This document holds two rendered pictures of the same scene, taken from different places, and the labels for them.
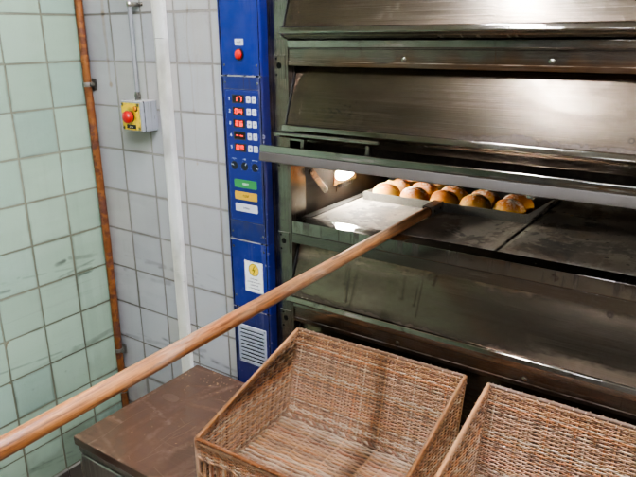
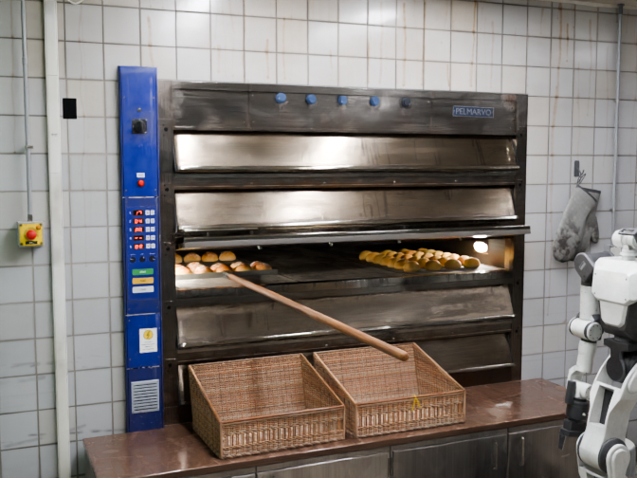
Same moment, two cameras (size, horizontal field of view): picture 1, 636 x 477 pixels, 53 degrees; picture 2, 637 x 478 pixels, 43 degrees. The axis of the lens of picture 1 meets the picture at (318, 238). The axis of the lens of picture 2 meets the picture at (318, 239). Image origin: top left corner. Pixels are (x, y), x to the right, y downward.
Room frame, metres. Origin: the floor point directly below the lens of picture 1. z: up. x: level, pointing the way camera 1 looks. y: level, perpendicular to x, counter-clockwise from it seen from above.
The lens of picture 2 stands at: (-0.57, 2.71, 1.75)
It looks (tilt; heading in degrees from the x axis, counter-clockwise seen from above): 5 degrees down; 302
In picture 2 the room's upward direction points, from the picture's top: straight up
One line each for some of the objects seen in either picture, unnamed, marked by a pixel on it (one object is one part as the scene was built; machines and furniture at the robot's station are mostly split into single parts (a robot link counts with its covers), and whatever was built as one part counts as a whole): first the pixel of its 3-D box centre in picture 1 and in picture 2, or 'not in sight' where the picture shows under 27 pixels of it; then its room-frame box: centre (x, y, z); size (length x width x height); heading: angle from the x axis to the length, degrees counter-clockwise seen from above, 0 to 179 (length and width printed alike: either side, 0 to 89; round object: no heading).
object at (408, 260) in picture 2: not in sight; (417, 258); (1.37, -1.39, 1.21); 0.61 x 0.48 x 0.06; 145
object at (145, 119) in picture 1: (139, 114); (30, 233); (2.16, 0.59, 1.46); 0.10 x 0.07 x 0.10; 55
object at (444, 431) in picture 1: (332, 430); (264, 401); (1.45, -0.03, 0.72); 0.56 x 0.49 x 0.28; 57
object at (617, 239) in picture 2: not in sight; (627, 242); (0.08, -0.59, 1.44); 0.10 x 0.07 x 0.09; 146
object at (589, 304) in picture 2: not in sight; (589, 311); (0.26, -0.71, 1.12); 0.13 x 0.12 x 0.22; 144
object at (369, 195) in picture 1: (460, 194); (215, 269); (2.09, -0.48, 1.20); 0.55 x 0.36 x 0.03; 56
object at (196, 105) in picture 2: not in sight; (357, 110); (1.36, -0.68, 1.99); 1.80 x 0.08 x 0.21; 55
